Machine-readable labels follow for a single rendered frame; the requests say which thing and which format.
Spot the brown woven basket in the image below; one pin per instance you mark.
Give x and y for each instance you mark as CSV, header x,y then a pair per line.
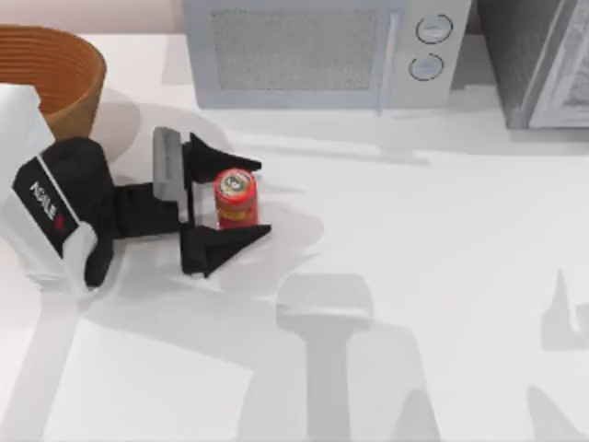
x,y
73,92

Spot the round microwave knob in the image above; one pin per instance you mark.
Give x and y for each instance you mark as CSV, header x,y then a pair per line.
x,y
426,67
434,28

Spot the pale microwave oven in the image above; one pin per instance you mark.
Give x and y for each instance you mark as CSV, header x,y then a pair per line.
x,y
294,50

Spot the grey cabinet with dark inside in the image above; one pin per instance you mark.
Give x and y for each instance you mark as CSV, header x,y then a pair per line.
x,y
511,60

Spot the pale grey cabinet door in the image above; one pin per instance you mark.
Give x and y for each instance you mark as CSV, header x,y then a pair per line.
x,y
563,78

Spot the red and yellow can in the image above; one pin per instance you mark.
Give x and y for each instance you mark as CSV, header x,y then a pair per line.
x,y
235,202

